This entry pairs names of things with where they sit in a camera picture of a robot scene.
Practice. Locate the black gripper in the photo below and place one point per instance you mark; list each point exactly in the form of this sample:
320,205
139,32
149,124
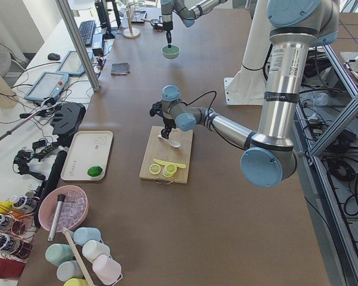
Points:
168,27
167,121

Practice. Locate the white ceramic spoon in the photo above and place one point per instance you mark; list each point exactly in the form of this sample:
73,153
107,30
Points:
172,143

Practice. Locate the green ceramic bowl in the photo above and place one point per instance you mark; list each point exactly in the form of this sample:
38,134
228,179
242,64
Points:
170,52

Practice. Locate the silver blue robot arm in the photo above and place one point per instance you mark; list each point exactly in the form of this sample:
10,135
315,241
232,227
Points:
269,155
187,15

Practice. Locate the pink bowl with ice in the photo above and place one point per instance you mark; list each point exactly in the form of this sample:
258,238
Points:
73,212

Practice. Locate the metal scoop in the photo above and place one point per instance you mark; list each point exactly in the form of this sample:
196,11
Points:
146,20

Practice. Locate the bamboo cutting board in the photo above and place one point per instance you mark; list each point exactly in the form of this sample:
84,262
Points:
159,149

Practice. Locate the yellow plastic knife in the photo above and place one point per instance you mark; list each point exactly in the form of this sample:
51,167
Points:
164,163

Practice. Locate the single lemon slice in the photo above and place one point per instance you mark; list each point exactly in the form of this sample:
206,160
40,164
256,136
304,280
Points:
155,169

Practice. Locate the grey folded cloth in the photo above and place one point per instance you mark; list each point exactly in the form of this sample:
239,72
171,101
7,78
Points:
119,69

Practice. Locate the black power adapter box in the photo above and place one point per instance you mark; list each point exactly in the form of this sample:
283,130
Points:
97,45

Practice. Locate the cream serving tray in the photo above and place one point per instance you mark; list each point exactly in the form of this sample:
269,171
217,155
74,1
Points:
88,148

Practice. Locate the green lime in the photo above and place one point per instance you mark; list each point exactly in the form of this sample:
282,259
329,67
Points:
94,171

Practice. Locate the black keyboard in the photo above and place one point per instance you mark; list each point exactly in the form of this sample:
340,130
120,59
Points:
86,31

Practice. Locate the far teach pendant tablet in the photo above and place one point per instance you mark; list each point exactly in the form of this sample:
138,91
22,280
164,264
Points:
71,64

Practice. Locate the teach pendant tablet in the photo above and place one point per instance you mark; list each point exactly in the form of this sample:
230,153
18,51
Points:
71,64
49,85

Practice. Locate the black cylinder bar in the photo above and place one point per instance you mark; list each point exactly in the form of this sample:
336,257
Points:
51,183

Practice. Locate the black computer mouse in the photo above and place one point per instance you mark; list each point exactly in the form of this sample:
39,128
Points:
53,56

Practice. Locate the metal black-capped tube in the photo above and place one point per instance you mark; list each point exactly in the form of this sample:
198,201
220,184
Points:
54,224

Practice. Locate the near teach pendant tablet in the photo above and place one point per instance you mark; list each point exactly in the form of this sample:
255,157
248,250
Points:
49,85

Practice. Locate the light blue cup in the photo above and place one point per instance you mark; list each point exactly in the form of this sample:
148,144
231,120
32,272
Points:
84,234

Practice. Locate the white cup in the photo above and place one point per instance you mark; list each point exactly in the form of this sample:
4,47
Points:
92,249

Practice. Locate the wooden stick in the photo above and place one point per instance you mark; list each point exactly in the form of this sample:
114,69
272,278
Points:
78,257

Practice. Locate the pink cup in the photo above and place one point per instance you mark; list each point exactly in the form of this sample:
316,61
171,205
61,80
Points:
108,270

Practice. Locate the mint green cup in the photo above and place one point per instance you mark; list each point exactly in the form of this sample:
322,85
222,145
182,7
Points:
57,254

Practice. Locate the pale grey-blue cup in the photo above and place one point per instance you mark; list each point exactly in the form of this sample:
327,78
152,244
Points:
68,270

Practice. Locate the yellow cup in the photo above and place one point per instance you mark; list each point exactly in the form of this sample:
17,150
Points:
76,282

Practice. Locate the red cup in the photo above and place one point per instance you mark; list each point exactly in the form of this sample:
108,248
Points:
11,269

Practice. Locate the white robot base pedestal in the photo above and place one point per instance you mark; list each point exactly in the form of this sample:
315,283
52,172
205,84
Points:
247,87

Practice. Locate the black perforated bracket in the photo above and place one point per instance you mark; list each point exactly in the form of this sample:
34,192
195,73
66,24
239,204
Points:
67,118

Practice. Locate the aluminium frame post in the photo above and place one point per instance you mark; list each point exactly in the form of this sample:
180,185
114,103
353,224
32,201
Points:
69,20

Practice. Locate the copper wire bottle rack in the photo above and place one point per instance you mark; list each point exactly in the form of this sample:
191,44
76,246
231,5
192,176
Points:
17,226

